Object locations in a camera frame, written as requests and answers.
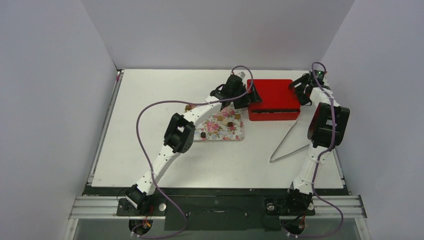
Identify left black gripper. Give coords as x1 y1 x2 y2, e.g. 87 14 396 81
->
231 82 261 110

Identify red chocolate box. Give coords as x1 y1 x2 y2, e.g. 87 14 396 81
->
248 108 301 121

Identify red box lid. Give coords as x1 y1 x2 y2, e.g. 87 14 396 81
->
248 79 301 114

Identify floral rectangular tray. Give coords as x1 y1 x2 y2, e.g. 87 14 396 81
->
194 105 245 142

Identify metal serving tongs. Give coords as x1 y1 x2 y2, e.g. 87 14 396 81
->
269 120 310 163

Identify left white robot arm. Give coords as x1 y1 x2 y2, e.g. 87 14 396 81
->
125 72 262 215

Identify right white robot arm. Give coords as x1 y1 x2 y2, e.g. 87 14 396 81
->
282 70 351 215

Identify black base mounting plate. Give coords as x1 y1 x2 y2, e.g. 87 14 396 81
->
83 186 347 235

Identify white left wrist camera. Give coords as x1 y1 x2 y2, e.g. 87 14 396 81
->
234 71 246 79

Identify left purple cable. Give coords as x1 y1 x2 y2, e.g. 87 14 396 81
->
135 65 255 240

